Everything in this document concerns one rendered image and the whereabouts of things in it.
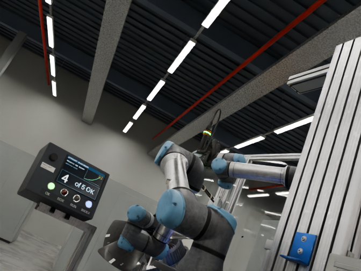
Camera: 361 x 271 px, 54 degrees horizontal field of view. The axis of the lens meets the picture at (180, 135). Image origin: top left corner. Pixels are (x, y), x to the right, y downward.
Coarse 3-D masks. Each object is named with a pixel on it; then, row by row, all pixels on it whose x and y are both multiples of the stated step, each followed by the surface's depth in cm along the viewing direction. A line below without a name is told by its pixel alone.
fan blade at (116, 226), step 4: (116, 220) 222; (120, 220) 219; (112, 224) 220; (116, 224) 218; (120, 224) 216; (124, 224) 214; (112, 228) 218; (116, 228) 216; (120, 228) 214; (108, 232) 217; (112, 232) 215; (116, 232) 213; (120, 232) 211; (112, 236) 213; (116, 236) 211; (104, 240) 214; (108, 240) 212; (112, 240) 211; (116, 240) 210; (104, 244) 211; (108, 244) 210
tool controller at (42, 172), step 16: (48, 144) 127; (48, 160) 125; (64, 160) 129; (80, 160) 133; (32, 176) 120; (48, 176) 124; (80, 176) 131; (96, 176) 135; (32, 192) 119; (48, 192) 122; (80, 192) 129; (96, 192) 133; (64, 208) 125; (80, 208) 127; (96, 208) 131
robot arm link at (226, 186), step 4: (220, 180) 182; (224, 180) 179; (228, 180) 179; (232, 180) 182; (220, 184) 181; (224, 184) 180; (228, 184) 180; (232, 184) 183; (224, 188) 185; (228, 188) 181
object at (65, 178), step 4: (60, 172) 126; (64, 172) 127; (68, 172) 128; (60, 176) 126; (64, 176) 127; (68, 176) 128; (72, 176) 129; (56, 180) 125; (60, 180) 126; (64, 180) 127; (68, 180) 127; (64, 184) 126; (68, 184) 127
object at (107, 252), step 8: (104, 248) 184; (112, 248) 184; (120, 248) 184; (104, 256) 179; (112, 256) 179; (120, 256) 180; (128, 256) 181; (136, 256) 183; (112, 264) 175; (128, 264) 177
